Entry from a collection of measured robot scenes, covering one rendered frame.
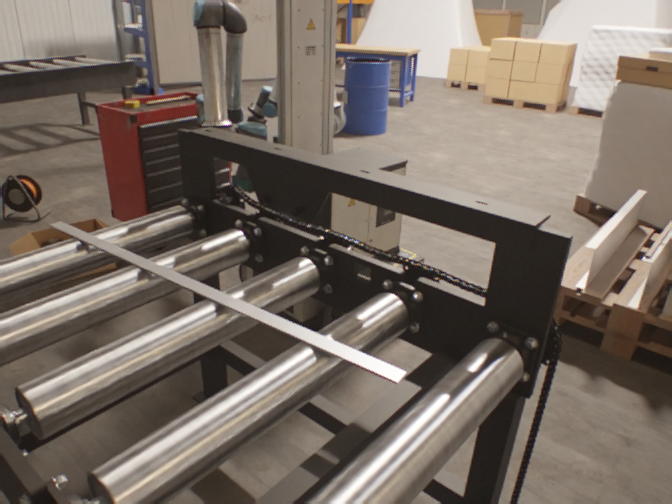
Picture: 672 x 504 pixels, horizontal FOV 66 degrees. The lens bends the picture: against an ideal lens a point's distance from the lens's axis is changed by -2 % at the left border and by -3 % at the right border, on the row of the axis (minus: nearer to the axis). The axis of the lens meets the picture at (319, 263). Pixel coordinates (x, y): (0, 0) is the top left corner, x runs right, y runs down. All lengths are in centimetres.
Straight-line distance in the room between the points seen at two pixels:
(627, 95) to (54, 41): 998
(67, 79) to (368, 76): 342
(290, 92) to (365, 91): 419
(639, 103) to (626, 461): 283
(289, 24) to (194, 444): 208
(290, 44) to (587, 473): 221
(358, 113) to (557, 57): 375
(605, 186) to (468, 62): 695
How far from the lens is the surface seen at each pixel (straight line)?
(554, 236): 117
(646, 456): 253
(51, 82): 650
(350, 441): 112
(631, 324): 294
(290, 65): 268
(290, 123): 272
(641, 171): 461
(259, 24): 613
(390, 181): 134
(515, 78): 962
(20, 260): 169
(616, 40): 934
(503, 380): 116
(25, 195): 460
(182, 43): 594
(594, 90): 945
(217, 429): 98
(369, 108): 688
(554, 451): 238
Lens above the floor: 158
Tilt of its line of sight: 27 degrees down
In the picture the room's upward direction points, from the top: 1 degrees clockwise
